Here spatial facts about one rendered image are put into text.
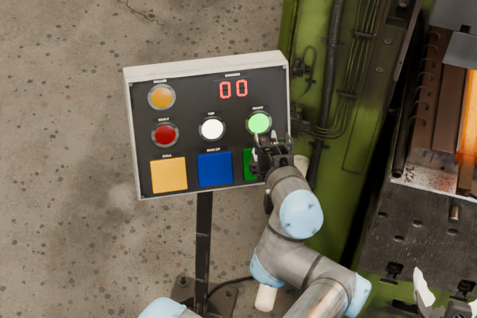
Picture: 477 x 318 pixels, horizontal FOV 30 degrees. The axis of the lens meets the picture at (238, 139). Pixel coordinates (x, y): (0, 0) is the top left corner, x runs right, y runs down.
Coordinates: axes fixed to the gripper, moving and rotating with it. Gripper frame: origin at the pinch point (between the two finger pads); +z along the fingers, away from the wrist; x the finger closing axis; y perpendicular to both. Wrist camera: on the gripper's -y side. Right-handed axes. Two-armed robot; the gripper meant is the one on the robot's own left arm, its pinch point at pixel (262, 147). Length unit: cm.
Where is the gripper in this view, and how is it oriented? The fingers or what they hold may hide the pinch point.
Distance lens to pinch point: 188.4
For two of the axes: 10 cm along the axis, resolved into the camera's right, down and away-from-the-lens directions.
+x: -9.8, 1.2, -1.5
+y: -0.5, -9.0, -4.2
